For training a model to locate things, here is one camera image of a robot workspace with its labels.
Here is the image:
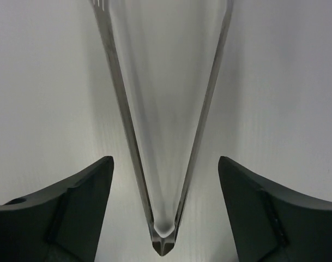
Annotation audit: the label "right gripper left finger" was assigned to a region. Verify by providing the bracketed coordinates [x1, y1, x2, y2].
[0, 156, 113, 261]

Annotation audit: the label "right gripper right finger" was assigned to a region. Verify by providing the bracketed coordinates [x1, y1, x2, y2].
[218, 156, 332, 261]

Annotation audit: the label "metal tongs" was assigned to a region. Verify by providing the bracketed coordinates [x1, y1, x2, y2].
[92, 1, 233, 256]

